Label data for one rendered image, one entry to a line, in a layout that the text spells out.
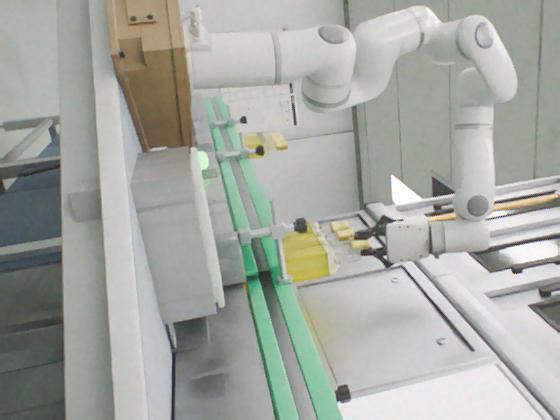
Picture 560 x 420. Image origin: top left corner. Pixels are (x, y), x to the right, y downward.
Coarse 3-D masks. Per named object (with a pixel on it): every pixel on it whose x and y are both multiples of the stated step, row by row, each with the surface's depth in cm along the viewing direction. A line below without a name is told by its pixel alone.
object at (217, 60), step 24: (192, 24) 98; (192, 48) 97; (216, 48) 99; (240, 48) 100; (264, 48) 101; (192, 72) 98; (216, 72) 100; (240, 72) 101; (264, 72) 102; (192, 96) 101
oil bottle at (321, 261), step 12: (288, 252) 125; (300, 252) 125; (312, 252) 124; (324, 252) 124; (336, 252) 125; (288, 264) 121; (300, 264) 122; (312, 264) 123; (324, 264) 123; (336, 264) 125; (300, 276) 123; (312, 276) 124; (324, 276) 125
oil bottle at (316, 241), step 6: (294, 240) 131; (300, 240) 131; (306, 240) 131; (312, 240) 131; (318, 240) 130; (324, 240) 130; (288, 246) 129; (294, 246) 129; (300, 246) 128; (306, 246) 128; (312, 246) 128; (330, 246) 130
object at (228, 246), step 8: (232, 232) 106; (216, 240) 103; (224, 240) 103; (232, 240) 104; (216, 248) 103; (224, 248) 104; (232, 248) 104; (240, 248) 105; (224, 256) 104; (232, 256) 105; (240, 256) 105; (224, 264) 104; (232, 264) 105; (240, 264) 106; (224, 272) 105; (232, 272) 106; (240, 272) 106; (224, 280) 106; (232, 280) 106; (240, 280) 107
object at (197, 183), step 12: (192, 156) 86; (192, 168) 81; (192, 180) 80; (204, 192) 96; (204, 204) 80; (204, 216) 81; (204, 228) 81; (204, 240) 83; (216, 264) 84; (216, 276) 85; (216, 288) 85; (216, 300) 87
